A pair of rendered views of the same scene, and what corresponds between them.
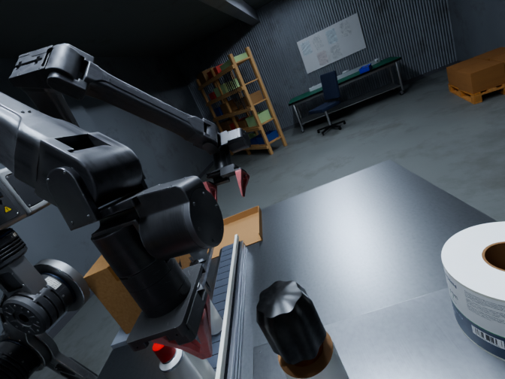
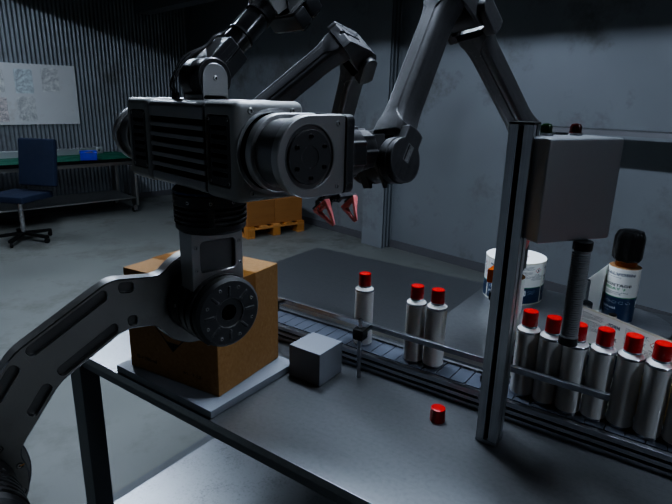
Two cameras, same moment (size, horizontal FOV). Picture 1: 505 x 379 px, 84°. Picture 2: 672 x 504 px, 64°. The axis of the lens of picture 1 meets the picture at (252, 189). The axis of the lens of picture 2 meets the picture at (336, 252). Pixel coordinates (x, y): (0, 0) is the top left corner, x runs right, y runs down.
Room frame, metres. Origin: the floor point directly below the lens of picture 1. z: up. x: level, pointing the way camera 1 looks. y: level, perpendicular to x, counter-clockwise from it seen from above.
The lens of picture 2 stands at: (0.14, 1.52, 1.53)
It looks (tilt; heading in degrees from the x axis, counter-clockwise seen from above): 16 degrees down; 296
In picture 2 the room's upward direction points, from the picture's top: 1 degrees clockwise
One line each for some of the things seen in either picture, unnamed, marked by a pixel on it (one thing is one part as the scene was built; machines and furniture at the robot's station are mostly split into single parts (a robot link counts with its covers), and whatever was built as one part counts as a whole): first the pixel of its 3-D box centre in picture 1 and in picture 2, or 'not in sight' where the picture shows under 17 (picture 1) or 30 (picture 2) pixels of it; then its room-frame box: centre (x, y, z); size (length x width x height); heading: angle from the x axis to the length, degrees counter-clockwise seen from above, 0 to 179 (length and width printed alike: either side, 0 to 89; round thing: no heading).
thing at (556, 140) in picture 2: not in sight; (561, 186); (0.20, 0.42, 1.38); 0.17 x 0.10 x 0.19; 46
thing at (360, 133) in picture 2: not in sight; (346, 151); (0.52, 0.72, 1.45); 0.09 x 0.08 x 0.12; 159
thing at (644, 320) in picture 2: not in sight; (615, 321); (0.02, -0.24, 0.89); 0.31 x 0.31 x 0.01
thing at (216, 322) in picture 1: (201, 302); (363, 308); (0.66, 0.26, 0.98); 0.05 x 0.05 x 0.20
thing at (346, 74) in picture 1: (343, 94); (38, 184); (6.32, -2.78, 0.43); 2.38 x 0.98 x 0.86; 69
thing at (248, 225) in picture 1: (236, 230); not in sight; (1.27, 0.16, 0.85); 0.30 x 0.26 x 0.04; 171
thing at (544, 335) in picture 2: not in sight; (548, 359); (0.18, 0.34, 0.98); 0.05 x 0.05 x 0.20
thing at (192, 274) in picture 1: (160, 285); not in sight; (0.28, 0.14, 1.29); 0.10 x 0.07 x 0.07; 170
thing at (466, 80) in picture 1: (488, 73); (253, 209); (3.85, -3.82, 0.21); 1.19 x 0.87 x 0.41; 159
